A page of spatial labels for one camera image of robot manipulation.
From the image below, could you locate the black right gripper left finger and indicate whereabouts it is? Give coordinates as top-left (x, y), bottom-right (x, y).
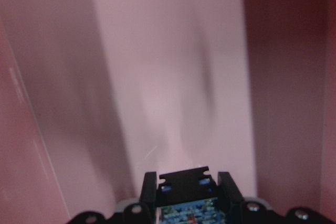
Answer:
top-left (139, 172), bottom-right (157, 223)

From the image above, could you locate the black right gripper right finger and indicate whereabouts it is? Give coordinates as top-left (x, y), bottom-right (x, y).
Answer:
top-left (217, 172), bottom-right (244, 216)

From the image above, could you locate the yellow emergency stop button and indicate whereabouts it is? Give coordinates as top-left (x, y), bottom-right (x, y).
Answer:
top-left (155, 166), bottom-right (226, 223)

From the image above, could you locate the pink plastic bin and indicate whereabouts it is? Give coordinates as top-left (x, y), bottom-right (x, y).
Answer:
top-left (1, 0), bottom-right (335, 223)

